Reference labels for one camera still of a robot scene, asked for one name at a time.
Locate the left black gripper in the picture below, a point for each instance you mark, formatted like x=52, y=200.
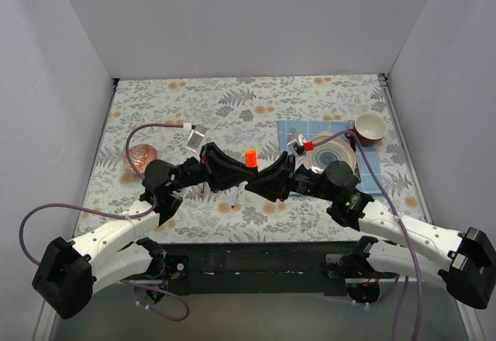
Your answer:
x=207, y=167

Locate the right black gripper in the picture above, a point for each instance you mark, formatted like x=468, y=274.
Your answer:
x=289, y=176

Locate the white thin pen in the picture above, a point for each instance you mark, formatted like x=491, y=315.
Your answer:
x=234, y=196

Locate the orange highlighter cap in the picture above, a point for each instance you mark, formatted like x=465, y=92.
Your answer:
x=251, y=158

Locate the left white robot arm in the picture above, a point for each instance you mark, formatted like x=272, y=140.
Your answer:
x=70, y=272

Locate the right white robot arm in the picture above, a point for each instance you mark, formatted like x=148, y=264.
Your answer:
x=465, y=261

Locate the beige ceramic plate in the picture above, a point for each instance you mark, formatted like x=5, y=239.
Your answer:
x=323, y=155

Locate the orange patterned bowl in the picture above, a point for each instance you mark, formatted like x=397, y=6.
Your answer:
x=142, y=155

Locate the red white cup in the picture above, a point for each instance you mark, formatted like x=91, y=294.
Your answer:
x=369, y=129

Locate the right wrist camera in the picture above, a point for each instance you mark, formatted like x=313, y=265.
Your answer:
x=298, y=145

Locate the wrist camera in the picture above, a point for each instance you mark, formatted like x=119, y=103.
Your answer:
x=195, y=139
x=298, y=145

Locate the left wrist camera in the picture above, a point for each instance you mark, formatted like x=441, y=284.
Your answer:
x=195, y=139

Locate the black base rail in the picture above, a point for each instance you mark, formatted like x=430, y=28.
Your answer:
x=265, y=268

